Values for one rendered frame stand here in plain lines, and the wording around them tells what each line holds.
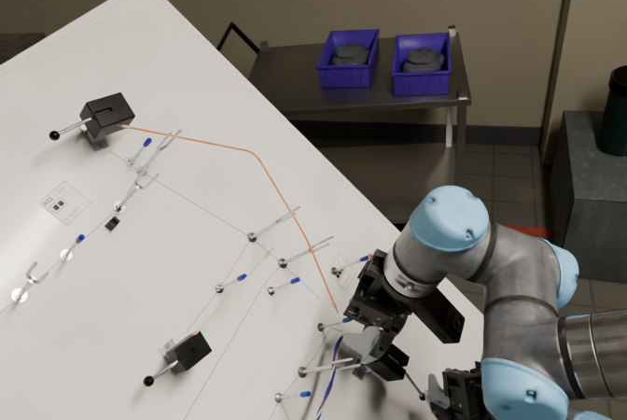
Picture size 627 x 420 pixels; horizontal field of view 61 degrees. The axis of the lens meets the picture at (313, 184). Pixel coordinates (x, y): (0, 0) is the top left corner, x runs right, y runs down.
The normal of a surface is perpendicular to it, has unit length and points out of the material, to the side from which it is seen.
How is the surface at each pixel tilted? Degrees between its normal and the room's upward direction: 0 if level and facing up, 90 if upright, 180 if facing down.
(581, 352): 36
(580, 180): 0
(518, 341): 24
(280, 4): 90
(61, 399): 49
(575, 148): 0
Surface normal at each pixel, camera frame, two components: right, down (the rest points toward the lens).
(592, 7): -0.26, 0.66
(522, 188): -0.14, -0.76
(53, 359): 0.58, -0.37
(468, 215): 0.22, -0.60
